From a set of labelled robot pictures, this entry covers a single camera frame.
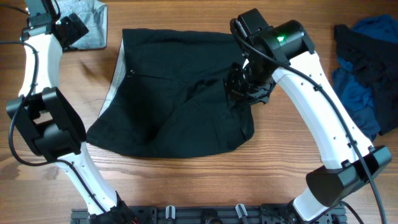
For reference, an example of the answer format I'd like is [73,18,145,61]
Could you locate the black shorts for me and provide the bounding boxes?
[87,29,254,158]

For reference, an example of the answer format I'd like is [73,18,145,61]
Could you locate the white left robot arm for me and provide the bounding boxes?
[6,0,138,223]

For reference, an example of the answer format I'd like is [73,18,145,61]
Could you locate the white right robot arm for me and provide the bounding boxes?
[224,9,392,223]

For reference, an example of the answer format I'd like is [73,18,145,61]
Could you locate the folded light blue jeans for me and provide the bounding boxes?
[53,0,108,52]

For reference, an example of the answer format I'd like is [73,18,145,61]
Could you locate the blue garment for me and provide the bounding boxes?
[331,14,397,140]

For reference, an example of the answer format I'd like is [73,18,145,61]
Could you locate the dark navy garment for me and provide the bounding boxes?
[334,24,397,135]

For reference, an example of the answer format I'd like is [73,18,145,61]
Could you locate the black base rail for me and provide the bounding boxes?
[70,203,348,224]

